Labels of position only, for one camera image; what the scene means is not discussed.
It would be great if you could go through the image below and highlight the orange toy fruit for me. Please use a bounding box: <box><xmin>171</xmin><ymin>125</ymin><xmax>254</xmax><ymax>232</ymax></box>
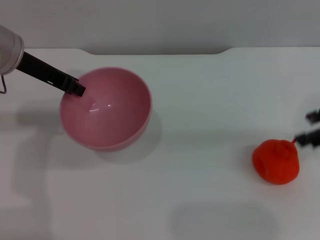
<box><xmin>251</xmin><ymin>138</ymin><xmax>300</xmax><ymax>186</ymax></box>

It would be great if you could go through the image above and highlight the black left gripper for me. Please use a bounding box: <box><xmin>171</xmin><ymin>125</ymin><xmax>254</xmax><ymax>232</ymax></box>
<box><xmin>16</xmin><ymin>51</ymin><xmax>87</xmax><ymax>97</ymax></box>

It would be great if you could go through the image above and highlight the pink plastic bowl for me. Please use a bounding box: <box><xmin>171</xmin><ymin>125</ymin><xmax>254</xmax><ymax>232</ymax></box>
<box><xmin>59</xmin><ymin>66</ymin><xmax>153</xmax><ymax>152</ymax></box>

